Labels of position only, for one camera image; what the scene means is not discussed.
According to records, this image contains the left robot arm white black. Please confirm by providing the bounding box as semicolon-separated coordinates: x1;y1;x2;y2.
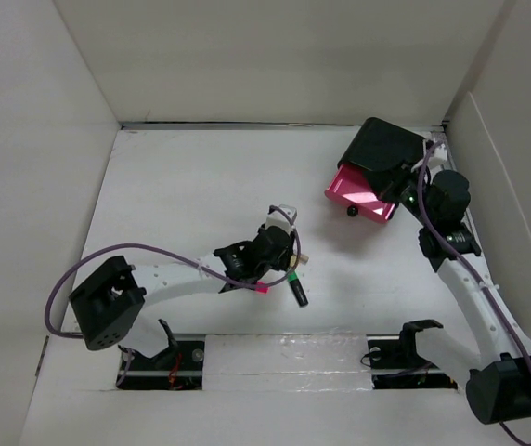
69;224;297;369

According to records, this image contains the purple cable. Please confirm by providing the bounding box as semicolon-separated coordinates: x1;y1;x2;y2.
415;138;531;445
44;204;303;337

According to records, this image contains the black drawer cabinet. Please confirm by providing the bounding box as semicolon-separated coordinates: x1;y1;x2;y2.
337;117;426;177

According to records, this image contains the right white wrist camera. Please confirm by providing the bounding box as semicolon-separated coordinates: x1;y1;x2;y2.
422;134;448;170

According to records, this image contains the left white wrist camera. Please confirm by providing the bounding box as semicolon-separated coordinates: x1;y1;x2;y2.
265;204;298;234

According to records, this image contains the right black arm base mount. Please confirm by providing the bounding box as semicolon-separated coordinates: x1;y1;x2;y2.
360;320;458;390

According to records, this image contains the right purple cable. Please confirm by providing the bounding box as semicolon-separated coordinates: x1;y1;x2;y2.
415;138;531;445

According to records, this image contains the aluminium rail right side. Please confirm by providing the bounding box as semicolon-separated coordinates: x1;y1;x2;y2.
432;129;503;321

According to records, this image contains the pink highlighter black body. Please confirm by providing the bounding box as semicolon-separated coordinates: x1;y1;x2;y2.
255;282;269;295

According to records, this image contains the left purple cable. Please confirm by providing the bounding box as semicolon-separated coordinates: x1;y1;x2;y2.
44;204;303;337

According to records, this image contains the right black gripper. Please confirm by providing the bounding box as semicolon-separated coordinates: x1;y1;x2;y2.
362;157;437;227

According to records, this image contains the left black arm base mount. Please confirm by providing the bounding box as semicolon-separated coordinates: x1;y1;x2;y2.
115;320;206;391

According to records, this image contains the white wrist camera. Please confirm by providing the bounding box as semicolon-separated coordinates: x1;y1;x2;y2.
422;134;448;170
265;204;298;234

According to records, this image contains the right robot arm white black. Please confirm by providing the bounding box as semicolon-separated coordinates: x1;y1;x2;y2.
364;164;531;425

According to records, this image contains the tan wooden stamp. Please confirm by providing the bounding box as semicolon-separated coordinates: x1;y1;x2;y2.
291;254;309;266

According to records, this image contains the green highlighter black body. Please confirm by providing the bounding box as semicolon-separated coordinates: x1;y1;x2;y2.
287;272;309;308

